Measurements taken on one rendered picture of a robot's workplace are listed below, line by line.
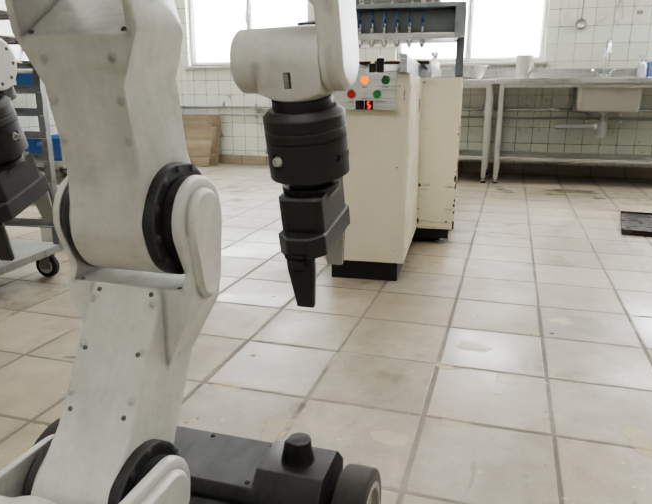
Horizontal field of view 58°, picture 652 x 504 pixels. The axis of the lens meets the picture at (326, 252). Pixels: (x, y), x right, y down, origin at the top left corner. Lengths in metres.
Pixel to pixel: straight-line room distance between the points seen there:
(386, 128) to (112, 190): 1.74
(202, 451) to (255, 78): 0.65
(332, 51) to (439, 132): 2.48
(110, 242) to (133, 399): 0.19
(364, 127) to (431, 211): 0.86
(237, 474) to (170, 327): 0.31
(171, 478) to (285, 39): 0.52
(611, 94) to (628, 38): 0.80
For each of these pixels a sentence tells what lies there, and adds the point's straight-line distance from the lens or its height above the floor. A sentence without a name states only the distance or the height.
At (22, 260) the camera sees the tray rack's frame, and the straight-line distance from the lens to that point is 2.56.
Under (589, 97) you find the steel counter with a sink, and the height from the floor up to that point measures 0.73.
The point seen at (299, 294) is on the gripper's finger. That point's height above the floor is 0.55.
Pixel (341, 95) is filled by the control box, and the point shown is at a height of 0.76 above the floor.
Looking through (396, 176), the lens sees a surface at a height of 0.44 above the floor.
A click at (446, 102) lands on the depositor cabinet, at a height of 0.72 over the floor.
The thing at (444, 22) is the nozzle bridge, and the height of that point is 1.10.
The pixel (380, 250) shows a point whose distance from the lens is 2.46.
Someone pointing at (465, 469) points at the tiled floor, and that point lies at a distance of 1.36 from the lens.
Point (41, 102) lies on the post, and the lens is 2.67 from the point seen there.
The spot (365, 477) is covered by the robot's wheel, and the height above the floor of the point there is 0.20.
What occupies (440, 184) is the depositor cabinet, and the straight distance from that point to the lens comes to 3.08.
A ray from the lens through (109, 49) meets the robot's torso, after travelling 0.70.
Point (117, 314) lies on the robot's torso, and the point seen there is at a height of 0.49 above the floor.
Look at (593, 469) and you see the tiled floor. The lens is 1.44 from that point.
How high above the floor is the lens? 0.76
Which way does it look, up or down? 15 degrees down
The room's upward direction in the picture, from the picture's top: straight up
